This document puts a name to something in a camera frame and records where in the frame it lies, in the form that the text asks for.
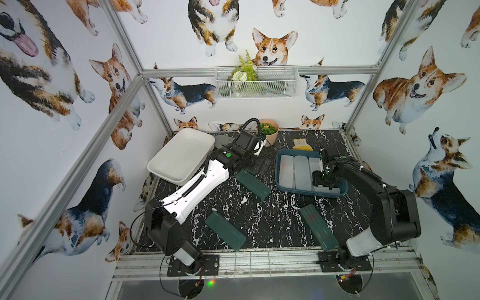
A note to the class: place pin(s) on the beige ribbed flower pot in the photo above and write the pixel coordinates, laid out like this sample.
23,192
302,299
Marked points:
270,129

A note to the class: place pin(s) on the green pencil case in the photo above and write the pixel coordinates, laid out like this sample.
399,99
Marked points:
234,238
318,227
253,184

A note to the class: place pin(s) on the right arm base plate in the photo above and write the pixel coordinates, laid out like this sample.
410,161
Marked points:
335,262

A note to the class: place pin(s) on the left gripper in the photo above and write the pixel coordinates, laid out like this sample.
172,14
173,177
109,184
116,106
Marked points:
259,164

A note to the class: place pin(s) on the teal storage box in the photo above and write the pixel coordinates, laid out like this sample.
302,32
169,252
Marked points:
321,192

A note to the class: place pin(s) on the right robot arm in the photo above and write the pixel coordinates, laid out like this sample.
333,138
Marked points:
394,217

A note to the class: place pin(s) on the grey rubber glove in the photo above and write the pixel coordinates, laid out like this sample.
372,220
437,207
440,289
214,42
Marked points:
223,141

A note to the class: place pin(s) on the clear case with red pen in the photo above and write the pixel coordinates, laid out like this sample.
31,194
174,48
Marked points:
287,172

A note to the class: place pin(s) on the green fern plant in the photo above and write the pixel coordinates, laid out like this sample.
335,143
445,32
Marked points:
244,77

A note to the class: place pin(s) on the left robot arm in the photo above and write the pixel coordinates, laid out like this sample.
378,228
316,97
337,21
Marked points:
163,219

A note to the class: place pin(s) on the yellow knit glove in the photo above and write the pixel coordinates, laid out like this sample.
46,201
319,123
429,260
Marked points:
301,145

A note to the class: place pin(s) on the white wire wall basket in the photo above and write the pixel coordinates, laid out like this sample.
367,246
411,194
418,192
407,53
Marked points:
259,82

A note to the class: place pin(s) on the white storage tray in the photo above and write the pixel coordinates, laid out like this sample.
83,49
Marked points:
181,157

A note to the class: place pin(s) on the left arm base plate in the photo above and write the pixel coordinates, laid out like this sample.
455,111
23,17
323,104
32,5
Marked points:
206,265

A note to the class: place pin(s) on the aluminium front rail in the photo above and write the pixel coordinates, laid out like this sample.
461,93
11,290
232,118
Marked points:
251,264

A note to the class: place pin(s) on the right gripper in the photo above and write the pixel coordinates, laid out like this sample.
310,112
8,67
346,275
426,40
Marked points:
317,179

